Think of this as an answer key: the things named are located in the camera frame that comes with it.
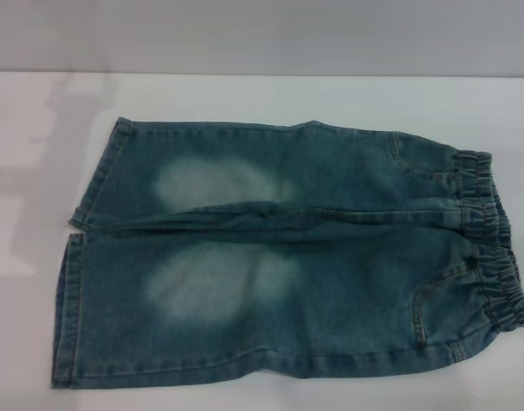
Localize blue denim shorts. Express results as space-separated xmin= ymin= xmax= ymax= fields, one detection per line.
xmin=51 ymin=115 xmax=524 ymax=391

